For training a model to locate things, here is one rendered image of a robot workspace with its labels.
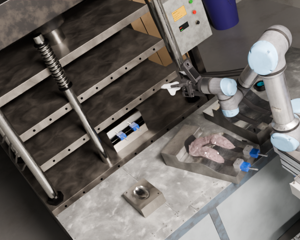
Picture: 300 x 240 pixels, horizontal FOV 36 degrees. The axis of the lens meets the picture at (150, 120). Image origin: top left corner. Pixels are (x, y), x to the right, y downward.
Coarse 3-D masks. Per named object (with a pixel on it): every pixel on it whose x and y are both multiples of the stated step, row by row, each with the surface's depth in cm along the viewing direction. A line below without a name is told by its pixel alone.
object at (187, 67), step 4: (188, 60) 213; (184, 64) 211; (188, 64) 211; (184, 68) 211; (188, 68) 211; (192, 68) 213; (188, 72) 211; (192, 72) 212; (196, 72) 213; (188, 76) 213; (192, 76) 211; (196, 76) 213; (200, 76) 214; (192, 80) 213; (196, 80) 212
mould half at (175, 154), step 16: (192, 128) 279; (176, 144) 273; (208, 144) 265; (240, 144) 260; (256, 144) 256; (176, 160) 267; (192, 160) 260; (208, 160) 254; (208, 176) 258; (224, 176) 248; (240, 176) 245
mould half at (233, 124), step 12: (252, 96) 283; (216, 108) 282; (240, 108) 279; (216, 120) 289; (228, 120) 275; (240, 120) 273; (264, 120) 264; (240, 132) 272; (252, 132) 260; (264, 132) 260
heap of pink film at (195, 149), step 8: (208, 136) 268; (216, 136) 262; (192, 144) 270; (200, 144) 267; (216, 144) 261; (224, 144) 259; (232, 144) 260; (192, 152) 265; (200, 152) 259; (208, 152) 256; (216, 152) 256; (216, 160) 254
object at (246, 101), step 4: (244, 96) 283; (244, 100) 282; (248, 100) 282; (248, 104) 281; (252, 104) 280; (252, 108) 278; (256, 108) 277; (260, 108) 275; (264, 108) 273; (264, 112) 271; (268, 112) 269; (236, 116) 276; (240, 116) 276; (244, 116) 274; (244, 120) 272; (248, 120) 270; (252, 120) 269; (256, 120) 266; (252, 124) 265
